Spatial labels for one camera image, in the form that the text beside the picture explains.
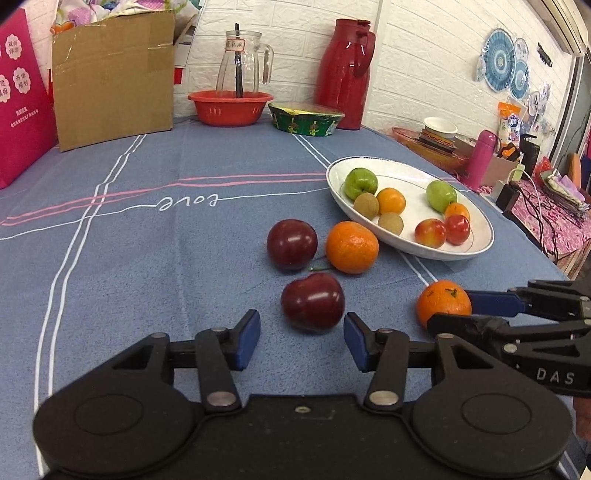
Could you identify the red apple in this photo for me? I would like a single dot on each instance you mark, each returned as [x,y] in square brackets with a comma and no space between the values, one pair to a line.
[429,233]
[458,229]

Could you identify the person's right hand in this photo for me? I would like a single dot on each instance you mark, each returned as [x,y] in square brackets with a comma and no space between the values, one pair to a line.
[584,417]

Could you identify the blue decorative wall plates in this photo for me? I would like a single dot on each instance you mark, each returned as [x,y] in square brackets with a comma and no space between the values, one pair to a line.
[498,60]

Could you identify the black stirrer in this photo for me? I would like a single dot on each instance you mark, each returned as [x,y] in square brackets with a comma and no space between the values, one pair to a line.
[238,69]

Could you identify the stack of patterned coasters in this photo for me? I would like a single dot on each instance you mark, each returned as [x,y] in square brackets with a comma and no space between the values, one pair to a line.
[436,141]

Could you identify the blue striped tablecloth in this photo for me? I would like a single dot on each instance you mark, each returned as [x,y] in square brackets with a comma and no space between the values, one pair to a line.
[161,277]

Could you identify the small orange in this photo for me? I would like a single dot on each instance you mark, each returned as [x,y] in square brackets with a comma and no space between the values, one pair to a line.
[458,210]
[392,199]

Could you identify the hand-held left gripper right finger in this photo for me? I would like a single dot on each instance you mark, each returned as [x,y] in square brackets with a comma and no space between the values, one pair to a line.
[353,340]

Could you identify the stack of folded cloths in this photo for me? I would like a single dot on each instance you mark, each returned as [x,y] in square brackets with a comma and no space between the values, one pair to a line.
[565,190]

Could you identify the cardboard box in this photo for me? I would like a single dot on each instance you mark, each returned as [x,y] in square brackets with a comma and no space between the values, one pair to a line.
[111,83]

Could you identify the black wall sign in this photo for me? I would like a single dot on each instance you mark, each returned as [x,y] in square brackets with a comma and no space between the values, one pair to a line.
[545,53]

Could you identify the dark red plum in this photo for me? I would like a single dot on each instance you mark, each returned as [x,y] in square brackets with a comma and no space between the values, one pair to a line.
[292,243]
[314,302]

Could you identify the brown tray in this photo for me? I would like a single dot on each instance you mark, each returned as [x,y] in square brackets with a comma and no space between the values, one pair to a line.
[438,157]

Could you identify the pink floral cloth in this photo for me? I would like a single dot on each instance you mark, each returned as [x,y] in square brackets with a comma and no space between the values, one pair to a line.
[554,230]

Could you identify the pink bottle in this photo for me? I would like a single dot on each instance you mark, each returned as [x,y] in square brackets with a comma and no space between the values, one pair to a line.
[481,159]

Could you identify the medium blue paper fan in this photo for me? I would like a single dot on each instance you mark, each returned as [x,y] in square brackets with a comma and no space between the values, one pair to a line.
[521,79]

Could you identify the pink tote bag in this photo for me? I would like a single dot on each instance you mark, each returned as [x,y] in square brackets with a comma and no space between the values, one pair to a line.
[23,115]

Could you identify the green apple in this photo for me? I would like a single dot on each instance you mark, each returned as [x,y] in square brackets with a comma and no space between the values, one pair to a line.
[360,182]
[441,194]

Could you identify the black charger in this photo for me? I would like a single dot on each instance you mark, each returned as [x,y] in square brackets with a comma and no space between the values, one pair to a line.
[508,197]

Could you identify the glass pitcher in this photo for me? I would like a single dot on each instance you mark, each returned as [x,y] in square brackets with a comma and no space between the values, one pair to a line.
[251,64]

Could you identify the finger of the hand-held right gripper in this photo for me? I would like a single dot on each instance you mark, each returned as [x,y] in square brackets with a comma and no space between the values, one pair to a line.
[494,303]
[461,324]

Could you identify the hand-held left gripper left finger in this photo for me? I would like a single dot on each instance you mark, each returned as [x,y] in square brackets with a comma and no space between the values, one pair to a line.
[247,340]

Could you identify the white plate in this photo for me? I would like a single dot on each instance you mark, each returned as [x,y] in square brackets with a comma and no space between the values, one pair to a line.
[415,180]

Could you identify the green printed bowl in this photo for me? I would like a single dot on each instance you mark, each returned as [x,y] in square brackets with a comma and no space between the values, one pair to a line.
[304,122]

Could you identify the black pump bottle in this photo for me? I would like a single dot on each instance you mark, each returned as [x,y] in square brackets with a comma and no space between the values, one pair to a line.
[530,154]

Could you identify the white air conditioner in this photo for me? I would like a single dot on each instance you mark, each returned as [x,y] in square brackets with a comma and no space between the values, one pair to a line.
[565,23]

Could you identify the red thermos jug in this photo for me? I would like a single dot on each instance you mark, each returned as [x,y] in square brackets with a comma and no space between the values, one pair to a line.
[341,78]

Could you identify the white cup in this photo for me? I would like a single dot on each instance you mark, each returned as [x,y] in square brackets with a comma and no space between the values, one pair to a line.
[440,127]

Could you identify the large orange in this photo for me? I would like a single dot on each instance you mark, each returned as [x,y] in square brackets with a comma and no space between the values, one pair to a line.
[441,302]
[352,247]

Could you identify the red plastic basin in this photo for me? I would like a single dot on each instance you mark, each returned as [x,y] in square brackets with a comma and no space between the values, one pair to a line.
[228,110]

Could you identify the small beige box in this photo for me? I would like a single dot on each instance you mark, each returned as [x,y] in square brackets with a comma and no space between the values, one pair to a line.
[503,168]

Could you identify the brown kiwi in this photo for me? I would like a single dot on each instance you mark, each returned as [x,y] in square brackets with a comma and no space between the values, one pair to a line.
[366,206]
[390,224]

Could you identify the orange snack packet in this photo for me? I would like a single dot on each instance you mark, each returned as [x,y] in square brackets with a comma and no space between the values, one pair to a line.
[511,121]

